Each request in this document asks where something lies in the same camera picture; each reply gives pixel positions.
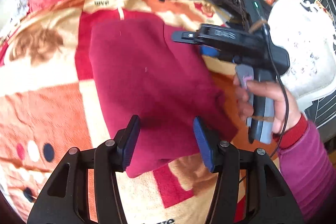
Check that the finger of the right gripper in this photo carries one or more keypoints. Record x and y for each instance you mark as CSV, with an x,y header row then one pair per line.
x,y
185,37
209,51

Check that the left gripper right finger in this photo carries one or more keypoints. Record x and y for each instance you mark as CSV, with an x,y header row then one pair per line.
x,y
268,198

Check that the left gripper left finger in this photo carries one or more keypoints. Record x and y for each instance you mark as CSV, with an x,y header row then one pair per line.
x,y
64,198

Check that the dark red fleece garment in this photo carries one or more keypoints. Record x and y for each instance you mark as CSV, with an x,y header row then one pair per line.
x,y
139,70

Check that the magenta right sleeve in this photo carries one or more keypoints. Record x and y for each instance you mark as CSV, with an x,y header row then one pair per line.
x,y
310,175

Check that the white lace covered chair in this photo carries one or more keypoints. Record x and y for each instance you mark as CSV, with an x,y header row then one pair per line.
x,y
307,32

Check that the orange red checked fleece blanket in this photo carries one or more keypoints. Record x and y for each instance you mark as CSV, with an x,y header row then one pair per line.
x,y
47,109

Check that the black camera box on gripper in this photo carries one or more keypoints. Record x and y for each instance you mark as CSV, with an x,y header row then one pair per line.
x,y
256,10

